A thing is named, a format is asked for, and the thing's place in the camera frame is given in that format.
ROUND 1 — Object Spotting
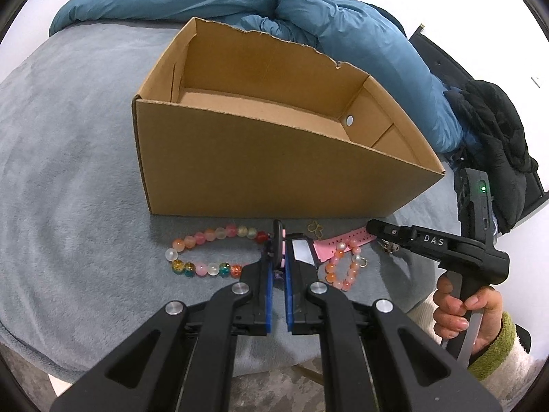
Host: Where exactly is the small gold earring pair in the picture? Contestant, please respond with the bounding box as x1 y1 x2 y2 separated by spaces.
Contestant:
377 239 400 254

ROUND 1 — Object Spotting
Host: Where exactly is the pink smart watch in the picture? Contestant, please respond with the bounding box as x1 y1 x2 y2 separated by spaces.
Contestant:
272 219 377 272

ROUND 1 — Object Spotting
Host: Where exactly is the large multicolour bead bracelet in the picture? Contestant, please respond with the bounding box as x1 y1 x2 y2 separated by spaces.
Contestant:
165 223 271 279

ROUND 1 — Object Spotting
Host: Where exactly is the green fuzzy sleeve forearm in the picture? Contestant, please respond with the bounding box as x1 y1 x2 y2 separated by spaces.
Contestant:
468 311 544 411

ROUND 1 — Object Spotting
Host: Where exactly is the right hand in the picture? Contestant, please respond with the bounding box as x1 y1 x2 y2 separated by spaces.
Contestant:
433 274 503 355

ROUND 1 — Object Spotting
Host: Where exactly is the black jacket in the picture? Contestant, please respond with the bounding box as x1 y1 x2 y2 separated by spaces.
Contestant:
445 79 538 234

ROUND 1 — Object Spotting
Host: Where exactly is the black headboard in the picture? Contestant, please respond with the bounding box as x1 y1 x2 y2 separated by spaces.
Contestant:
409 24 548 222

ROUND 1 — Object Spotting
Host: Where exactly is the grey plush bed blanket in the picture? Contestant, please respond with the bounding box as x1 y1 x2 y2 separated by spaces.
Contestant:
0 20 494 380

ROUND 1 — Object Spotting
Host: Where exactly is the brown cardboard box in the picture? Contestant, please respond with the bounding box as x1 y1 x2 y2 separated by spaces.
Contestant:
132 18 445 219

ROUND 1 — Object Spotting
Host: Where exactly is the blue duvet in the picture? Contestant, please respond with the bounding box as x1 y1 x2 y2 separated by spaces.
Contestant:
49 0 479 153

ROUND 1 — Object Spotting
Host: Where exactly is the small pink bead bracelet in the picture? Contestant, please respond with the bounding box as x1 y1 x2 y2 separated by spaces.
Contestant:
324 242 371 292

